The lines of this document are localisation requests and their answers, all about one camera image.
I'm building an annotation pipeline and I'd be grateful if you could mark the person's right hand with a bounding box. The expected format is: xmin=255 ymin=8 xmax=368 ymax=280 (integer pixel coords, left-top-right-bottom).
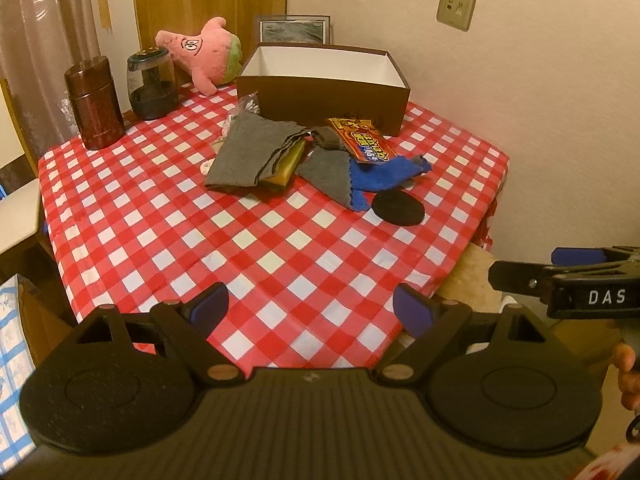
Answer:
xmin=613 ymin=344 xmax=640 ymax=412

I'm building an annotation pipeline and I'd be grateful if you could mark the brown cardboard box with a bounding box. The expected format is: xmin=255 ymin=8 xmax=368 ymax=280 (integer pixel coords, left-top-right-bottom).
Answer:
xmin=235 ymin=44 xmax=410 ymax=136

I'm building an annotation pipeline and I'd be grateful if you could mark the cotton swab bag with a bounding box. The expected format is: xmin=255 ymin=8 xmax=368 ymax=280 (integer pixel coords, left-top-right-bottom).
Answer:
xmin=221 ymin=92 xmax=260 ymax=139

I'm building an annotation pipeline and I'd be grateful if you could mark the brown wooden canister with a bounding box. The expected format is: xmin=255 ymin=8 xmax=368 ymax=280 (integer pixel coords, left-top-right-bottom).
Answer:
xmin=64 ymin=55 xmax=125 ymax=151

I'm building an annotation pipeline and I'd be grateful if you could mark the beige curtain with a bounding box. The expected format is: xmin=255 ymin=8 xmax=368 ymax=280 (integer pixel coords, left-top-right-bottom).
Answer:
xmin=1 ymin=0 xmax=100 ymax=157

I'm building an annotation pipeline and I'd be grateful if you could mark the pink starfish plush toy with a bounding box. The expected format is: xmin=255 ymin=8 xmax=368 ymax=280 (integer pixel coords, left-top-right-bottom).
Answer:
xmin=155 ymin=16 xmax=243 ymax=96

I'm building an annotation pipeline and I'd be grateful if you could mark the blue grey microfiber cloth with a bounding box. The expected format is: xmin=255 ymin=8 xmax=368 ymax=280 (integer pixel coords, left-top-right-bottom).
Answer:
xmin=296 ymin=148 xmax=432 ymax=211

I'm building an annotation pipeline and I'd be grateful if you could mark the white wooden chair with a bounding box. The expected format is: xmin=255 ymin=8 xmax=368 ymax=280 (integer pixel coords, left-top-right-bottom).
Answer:
xmin=1 ymin=79 xmax=42 ymax=255

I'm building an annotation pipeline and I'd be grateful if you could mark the orange snack packet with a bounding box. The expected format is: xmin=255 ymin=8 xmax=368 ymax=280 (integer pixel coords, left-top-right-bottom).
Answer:
xmin=328 ymin=118 xmax=396 ymax=165

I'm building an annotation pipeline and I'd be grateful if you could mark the black round pad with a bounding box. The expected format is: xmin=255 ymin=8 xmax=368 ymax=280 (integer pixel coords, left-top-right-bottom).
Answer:
xmin=371 ymin=188 xmax=425 ymax=226

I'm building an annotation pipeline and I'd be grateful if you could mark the cream scrunchie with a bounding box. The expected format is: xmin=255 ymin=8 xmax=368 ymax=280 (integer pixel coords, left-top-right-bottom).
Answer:
xmin=200 ymin=159 xmax=214 ymax=176

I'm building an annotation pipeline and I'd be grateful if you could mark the framed picture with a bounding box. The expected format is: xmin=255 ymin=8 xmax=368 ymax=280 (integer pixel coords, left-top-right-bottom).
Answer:
xmin=255 ymin=14 xmax=332 ymax=44

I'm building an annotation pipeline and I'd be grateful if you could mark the yellow sponge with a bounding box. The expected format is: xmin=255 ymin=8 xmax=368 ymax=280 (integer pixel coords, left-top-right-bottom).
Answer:
xmin=259 ymin=138 xmax=306 ymax=190

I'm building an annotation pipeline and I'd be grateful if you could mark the red white checkered tablecloth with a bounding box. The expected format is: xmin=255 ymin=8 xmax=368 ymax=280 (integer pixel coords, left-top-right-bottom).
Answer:
xmin=39 ymin=87 xmax=508 ymax=370

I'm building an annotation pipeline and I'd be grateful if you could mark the blue white patterned cloth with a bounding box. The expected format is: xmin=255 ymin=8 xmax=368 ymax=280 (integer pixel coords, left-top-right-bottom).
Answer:
xmin=0 ymin=275 xmax=35 ymax=474

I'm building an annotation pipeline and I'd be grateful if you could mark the glass jar dark lid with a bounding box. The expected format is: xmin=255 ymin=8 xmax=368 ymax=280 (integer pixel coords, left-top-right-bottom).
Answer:
xmin=127 ymin=47 xmax=178 ymax=120

